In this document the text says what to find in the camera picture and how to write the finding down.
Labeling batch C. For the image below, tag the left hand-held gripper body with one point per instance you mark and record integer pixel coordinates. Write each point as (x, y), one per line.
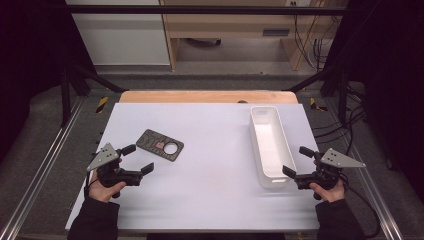
(115, 176)

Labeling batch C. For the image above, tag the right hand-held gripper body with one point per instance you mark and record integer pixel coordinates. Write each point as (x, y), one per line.
(325, 176)

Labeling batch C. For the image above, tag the dark patterned plate with hole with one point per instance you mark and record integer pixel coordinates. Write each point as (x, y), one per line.
(150, 140)

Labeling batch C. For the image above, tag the white rectangular plastic bin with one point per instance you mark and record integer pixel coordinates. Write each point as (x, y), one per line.
(270, 143)

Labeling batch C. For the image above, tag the person's right hand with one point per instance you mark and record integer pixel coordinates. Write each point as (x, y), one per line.
(331, 194)

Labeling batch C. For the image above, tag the person's left hand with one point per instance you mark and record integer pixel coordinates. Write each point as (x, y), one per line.
(100, 193)

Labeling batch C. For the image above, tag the white table mat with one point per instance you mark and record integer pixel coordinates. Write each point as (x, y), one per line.
(206, 186)

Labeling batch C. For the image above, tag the wooden table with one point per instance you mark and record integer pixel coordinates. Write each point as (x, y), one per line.
(200, 96)

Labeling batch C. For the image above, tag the black curtain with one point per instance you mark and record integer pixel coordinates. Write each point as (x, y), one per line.
(30, 66)
(390, 83)

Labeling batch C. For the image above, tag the white cabinet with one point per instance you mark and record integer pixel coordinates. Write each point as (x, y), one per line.
(123, 36)

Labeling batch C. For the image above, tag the wooden desk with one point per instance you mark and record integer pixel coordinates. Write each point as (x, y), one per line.
(226, 25)

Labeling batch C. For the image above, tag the aluminium rail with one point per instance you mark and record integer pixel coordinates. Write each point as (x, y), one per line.
(43, 166)
(370, 180)

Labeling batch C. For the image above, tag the black frame strut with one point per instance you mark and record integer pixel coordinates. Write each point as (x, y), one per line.
(96, 80)
(320, 78)

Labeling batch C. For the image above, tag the black horizontal frame bar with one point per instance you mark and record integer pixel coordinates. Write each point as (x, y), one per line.
(200, 9)

